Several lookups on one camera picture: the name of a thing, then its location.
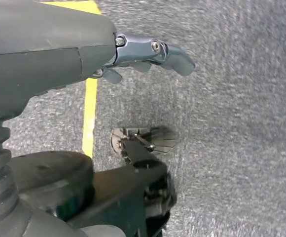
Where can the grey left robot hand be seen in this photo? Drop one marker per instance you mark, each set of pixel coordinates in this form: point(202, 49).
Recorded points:
point(34, 49)

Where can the yellow floor tape marking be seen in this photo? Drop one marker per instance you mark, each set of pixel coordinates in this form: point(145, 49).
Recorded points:
point(90, 114)

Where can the black robot foot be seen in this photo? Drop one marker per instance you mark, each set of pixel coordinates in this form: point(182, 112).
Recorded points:
point(158, 140)

